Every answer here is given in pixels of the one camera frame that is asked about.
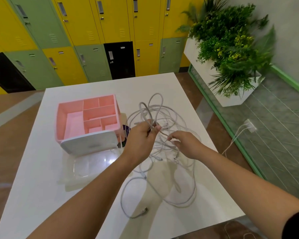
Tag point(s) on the person's left hand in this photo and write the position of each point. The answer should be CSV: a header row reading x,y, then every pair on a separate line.
x,y
137,144

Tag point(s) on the person's right hand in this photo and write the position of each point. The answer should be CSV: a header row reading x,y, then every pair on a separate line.
x,y
189,145

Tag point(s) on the person's right thumb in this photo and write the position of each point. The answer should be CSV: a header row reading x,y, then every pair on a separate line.
x,y
174,135

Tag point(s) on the person's left fingers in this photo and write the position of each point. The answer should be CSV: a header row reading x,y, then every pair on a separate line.
x,y
150,126

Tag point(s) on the person's left forearm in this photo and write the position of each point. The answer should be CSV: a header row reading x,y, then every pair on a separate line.
x,y
89,204

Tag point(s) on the person's right forearm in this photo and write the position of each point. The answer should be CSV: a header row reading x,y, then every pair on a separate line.
x,y
241,191

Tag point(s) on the purple round label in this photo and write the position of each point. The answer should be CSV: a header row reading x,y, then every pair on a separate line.
x,y
126,131

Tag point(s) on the clear plastic lid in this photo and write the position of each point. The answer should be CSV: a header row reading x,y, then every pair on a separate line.
x,y
92,164

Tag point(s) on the pink compartment organizer box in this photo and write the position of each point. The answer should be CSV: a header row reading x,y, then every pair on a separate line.
x,y
76,121

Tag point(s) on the white planter box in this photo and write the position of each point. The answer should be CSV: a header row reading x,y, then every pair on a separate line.
x,y
201,64

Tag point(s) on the green artificial plants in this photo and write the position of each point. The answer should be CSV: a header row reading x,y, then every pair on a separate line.
x,y
229,42

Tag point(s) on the row of coloured lockers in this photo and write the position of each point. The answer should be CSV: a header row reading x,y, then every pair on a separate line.
x,y
84,34

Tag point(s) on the black sleeve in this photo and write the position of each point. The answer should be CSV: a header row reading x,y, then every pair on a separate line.
x,y
297,226

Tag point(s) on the white wall plug adapter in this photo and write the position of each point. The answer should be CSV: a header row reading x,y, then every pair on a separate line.
x,y
250,125

